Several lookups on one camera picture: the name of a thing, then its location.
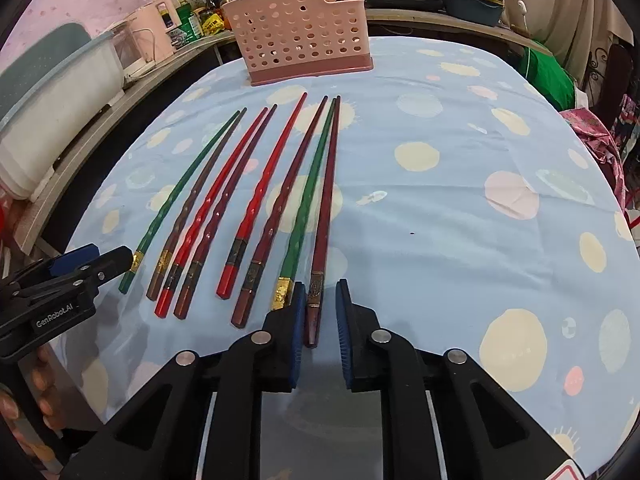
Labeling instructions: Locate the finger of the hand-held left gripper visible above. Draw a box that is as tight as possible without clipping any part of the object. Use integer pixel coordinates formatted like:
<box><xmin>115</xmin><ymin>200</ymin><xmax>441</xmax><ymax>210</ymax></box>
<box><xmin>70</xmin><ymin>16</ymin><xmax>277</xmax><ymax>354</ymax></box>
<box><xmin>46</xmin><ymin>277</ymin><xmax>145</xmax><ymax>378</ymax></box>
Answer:
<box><xmin>0</xmin><ymin>243</ymin><xmax>100</xmax><ymax>292</ymax></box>
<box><xmin>47</xmin><ymin>246</ymin><xmax>135</xmax><ymax>294</ymax></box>

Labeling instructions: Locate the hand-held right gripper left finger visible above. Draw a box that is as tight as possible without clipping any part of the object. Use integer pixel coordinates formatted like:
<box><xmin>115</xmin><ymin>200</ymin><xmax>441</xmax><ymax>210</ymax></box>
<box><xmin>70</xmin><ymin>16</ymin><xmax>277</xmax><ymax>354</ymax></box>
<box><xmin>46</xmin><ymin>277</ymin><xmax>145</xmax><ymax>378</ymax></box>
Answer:
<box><xmin>60</xmin><ymin>281</ymin><xmax>307</xmax><ymax>480</ymax></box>

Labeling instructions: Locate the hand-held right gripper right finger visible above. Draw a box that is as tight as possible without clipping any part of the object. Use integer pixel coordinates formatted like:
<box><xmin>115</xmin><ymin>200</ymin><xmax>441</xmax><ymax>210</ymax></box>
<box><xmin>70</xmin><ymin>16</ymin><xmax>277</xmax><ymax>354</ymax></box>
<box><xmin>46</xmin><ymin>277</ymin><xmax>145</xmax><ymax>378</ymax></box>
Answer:
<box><xmin>335</xmin><ymin>279</ymin><xmax>572</xmax><ymax>480</ymax></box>

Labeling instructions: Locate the brown chopstick dark band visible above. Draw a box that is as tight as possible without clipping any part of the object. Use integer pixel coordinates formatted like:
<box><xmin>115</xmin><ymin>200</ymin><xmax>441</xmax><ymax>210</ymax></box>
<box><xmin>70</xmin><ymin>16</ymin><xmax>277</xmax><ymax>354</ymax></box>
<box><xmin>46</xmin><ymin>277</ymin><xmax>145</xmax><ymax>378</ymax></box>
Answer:
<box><xmin>302</xmin><ymin>95</ymin><xmax>342</xmax><ymax>349</ymax></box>

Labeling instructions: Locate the green chopstick gold band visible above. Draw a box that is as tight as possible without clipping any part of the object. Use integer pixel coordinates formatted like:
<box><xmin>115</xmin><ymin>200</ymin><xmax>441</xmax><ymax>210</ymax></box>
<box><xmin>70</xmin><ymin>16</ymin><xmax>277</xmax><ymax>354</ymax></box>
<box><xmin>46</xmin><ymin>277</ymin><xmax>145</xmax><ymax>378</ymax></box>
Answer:
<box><xmin>270</xmin><ymin>99</ymin><xmax>337</xmax><ymax>313</ymax></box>
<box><xmin>118</xmin><ymin>110</ymin><xmax>240</xmax><ymax>295</ymax></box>

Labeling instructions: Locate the brown chopstick gold band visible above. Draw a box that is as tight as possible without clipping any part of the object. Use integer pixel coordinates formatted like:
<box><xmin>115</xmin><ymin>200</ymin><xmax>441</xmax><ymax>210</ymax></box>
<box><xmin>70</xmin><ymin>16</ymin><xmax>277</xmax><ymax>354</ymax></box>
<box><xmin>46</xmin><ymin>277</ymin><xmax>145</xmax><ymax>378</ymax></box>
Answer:
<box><xmin>146</xmin><ymin>107</ymin><xmax>248</xmax><ymax>302</ymax></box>

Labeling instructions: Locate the red chopstick dark band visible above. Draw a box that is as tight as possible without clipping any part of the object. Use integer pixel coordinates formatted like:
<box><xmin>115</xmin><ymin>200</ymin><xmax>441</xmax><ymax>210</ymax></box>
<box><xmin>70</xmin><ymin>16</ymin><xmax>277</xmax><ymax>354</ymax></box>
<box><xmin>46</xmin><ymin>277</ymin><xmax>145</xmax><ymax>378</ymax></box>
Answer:
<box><xmin>215</xmin><ymin>92</ymin><xmax>308</xmax><ymax>300</ymax></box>
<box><xmin>154</xmin><ymin>107</ymin><xmax>270</xmax><ymax>319</ymax></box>

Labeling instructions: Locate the pink perforated utensil holder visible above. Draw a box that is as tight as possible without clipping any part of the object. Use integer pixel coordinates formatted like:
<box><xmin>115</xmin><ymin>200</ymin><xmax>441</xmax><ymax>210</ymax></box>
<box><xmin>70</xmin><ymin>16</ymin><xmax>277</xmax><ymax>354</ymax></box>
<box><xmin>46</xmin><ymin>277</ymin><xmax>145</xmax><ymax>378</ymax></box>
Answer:
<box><xmin>221</xmin><ymin>0</ymin><xmax>375</xmax><ymax>87</ymax></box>

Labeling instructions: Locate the person's left hand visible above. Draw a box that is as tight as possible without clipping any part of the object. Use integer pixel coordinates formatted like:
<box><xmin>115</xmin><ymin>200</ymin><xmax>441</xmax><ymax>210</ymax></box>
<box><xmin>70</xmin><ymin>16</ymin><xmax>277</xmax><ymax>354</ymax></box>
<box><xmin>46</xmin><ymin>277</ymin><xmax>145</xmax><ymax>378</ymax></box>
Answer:
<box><xmin>0</xmin><ymin>345</ymin><xmax>68</xmax><ymax>476</ymax></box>

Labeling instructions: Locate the wooden side counter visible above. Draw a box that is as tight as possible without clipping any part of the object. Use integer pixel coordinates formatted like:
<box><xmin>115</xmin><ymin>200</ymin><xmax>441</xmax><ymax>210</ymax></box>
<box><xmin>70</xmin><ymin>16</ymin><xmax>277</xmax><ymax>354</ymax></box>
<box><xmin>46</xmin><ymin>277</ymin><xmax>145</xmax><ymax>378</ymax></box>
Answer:
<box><xmin>14</xmin><ymin>30</ymin><xmax>237</xmax><ymax>257</ymax></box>

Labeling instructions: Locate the white bin with grey lid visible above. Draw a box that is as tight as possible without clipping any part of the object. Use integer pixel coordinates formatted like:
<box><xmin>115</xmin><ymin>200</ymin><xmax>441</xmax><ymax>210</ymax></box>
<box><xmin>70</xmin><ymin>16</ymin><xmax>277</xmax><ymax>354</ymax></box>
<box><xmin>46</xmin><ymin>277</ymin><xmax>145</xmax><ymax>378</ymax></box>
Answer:
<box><xmin>0</xmin><ymin>22</ymin><xmax>127</xmax><ymax>202</ymax></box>

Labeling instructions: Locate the white clear jug appliance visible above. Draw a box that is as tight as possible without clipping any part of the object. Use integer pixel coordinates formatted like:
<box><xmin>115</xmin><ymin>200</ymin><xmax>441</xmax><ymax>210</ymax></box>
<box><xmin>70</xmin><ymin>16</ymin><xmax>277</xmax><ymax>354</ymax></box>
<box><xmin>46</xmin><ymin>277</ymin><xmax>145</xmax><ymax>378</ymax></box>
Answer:
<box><xmin>114</xmin><ymin>19</ymin><xmax>175</xmax><ymax>75</ymax></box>

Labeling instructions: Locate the green tin can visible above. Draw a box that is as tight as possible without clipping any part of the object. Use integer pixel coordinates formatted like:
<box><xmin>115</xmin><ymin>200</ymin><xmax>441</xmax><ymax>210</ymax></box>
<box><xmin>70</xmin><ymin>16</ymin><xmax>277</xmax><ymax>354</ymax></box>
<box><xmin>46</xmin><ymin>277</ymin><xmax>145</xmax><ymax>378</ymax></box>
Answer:
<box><xmin>176</xmin><ymin>2</ymin><xmax>204</xmax><ymax>47</ymax></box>

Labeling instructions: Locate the pink kitchen appliance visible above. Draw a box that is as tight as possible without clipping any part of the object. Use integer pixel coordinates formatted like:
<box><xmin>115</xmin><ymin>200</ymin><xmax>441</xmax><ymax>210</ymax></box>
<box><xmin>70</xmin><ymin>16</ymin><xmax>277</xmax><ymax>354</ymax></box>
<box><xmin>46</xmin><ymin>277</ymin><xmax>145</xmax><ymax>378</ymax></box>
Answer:
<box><xmin>144</xmin><ymin>0</ymin><xmax>182</xmax><ymax>41</ymax></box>

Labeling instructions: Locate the pink floral cloth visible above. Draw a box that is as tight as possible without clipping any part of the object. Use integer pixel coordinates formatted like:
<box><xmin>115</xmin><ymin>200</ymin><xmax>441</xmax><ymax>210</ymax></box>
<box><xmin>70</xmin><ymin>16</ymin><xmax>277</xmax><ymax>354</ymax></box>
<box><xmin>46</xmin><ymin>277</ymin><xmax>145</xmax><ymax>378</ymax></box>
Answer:
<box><xmin>559</xmin><ymin>106</ymin><xmax>630</xmax><ymax>212</ymax></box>

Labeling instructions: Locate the wooden back counter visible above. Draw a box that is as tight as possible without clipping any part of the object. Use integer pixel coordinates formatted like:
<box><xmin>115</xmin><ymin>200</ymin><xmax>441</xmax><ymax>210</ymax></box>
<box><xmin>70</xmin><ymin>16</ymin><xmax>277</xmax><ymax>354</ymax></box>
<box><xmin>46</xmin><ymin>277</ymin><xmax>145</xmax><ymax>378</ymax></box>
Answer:
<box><xmin>364</xmin><ymin>6</ymin><xmax>555</xmax><ymax>57</ymax></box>

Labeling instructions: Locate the green plastic bag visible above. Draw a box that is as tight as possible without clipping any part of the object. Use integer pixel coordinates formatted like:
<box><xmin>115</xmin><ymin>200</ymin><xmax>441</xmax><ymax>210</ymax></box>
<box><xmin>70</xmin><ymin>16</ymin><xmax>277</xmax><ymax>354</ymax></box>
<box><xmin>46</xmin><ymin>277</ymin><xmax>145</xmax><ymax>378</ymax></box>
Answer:
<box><xmin>516</xmin><ymin>46</ymin><xmax>577</xmax><ymax>112</ymax></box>

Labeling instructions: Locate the black induction cooker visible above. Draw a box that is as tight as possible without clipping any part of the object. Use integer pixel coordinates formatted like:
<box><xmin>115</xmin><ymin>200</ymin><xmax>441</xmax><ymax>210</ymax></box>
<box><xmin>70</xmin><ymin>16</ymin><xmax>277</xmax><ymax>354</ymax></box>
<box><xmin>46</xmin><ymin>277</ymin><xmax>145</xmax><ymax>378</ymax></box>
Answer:
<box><xmin>364</xmin><ymin>0</ymin><xmax>445</xmax><ymax>12</ymax></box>

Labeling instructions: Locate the stack of blue bowls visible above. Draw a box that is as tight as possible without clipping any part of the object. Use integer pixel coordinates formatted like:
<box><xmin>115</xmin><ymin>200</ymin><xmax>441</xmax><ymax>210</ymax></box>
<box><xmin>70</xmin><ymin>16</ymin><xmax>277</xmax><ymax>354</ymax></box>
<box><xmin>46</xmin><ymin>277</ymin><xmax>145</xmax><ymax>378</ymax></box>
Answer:
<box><xmin>439</xmin><ymin>0</ymin><xmax>506</xmax><ymax>29</ymax></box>

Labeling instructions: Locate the dark wooden chair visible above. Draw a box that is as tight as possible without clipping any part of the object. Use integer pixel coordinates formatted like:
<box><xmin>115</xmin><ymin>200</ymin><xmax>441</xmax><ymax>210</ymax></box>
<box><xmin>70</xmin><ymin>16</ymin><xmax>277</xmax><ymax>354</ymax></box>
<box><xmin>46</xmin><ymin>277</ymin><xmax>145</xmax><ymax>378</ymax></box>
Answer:
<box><xmin>594</xmin><ymin>41</ymin><xmax>637</xmax><ymax>117</ymax></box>

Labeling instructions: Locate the beige curtain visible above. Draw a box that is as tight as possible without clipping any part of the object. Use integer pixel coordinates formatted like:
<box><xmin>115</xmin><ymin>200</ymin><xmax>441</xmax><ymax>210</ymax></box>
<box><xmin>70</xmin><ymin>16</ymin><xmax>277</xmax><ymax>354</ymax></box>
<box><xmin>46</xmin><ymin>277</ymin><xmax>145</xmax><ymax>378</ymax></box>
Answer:
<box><xmin>492</xmin><ymin>0</ymin><xmax>635</xmax><ymax>72</ymax></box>

